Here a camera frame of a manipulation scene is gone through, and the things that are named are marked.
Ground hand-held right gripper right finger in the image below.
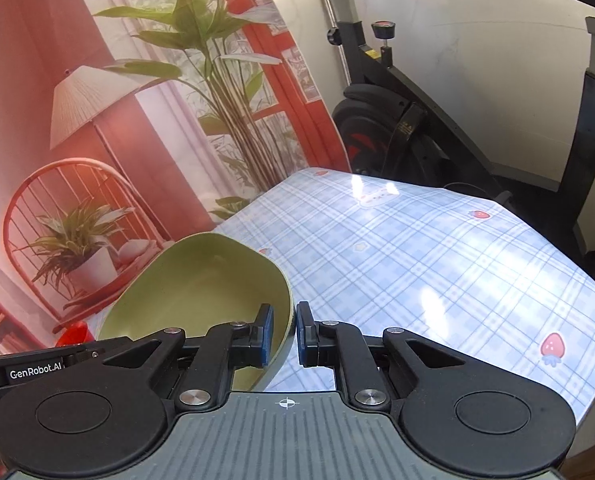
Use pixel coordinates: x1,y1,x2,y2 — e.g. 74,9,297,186
296,301,474,412

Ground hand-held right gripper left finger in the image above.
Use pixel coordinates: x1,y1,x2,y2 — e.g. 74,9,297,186
100,303,276,414

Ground green bowl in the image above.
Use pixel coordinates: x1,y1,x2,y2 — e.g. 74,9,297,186
96,232,296,394

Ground red plastic object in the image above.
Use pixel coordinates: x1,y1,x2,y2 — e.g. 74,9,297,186
54,321,91,347

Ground blue plaid tablecloth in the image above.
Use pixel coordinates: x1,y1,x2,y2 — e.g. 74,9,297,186
95,167,595,427

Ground black exercise bike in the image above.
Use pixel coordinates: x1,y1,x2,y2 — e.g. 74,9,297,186
254,0,595,261

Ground wall poster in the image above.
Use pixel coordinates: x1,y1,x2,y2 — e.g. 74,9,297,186
0,0,354,356

